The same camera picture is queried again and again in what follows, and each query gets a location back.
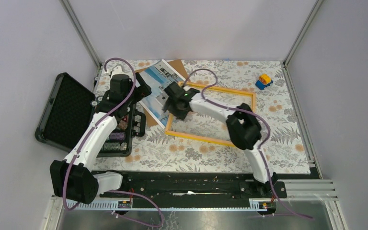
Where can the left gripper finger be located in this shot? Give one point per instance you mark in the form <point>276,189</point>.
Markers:
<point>116,70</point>
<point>143,90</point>

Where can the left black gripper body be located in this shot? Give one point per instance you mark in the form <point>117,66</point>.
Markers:
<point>134,89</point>

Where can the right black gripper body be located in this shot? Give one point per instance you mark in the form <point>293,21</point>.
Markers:
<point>175,106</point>

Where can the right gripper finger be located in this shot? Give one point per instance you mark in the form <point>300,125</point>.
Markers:
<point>178,114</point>
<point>170,104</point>

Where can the printed building photo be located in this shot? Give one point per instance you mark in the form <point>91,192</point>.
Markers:
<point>158,82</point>

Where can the yellow wooden picture frame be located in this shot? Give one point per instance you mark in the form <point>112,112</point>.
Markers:
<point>168,127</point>

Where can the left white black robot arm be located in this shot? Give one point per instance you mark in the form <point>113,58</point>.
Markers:
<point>72,177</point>

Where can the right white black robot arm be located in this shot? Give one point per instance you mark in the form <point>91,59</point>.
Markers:
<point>242,123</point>

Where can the floral patterned table mat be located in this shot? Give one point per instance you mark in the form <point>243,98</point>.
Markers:
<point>156,151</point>

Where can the brown cardboard backing board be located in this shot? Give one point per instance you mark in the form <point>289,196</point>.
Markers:
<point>179,65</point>

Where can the black poker chip case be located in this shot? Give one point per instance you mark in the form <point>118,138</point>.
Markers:
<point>69,111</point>

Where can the yellow blue toy car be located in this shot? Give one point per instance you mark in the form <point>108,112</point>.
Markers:
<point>264,81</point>

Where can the left aluminium corner post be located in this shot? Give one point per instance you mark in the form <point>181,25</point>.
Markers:
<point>66,4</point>

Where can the aluminium corner post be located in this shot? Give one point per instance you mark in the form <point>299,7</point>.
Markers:
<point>66,4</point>
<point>310,18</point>

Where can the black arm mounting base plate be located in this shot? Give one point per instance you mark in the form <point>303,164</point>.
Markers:
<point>195,190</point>

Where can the aluminium rail front frame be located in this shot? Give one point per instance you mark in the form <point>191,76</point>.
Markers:
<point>316,198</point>

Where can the right aluminium corner post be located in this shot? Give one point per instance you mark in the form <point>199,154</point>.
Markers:
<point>310,18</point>

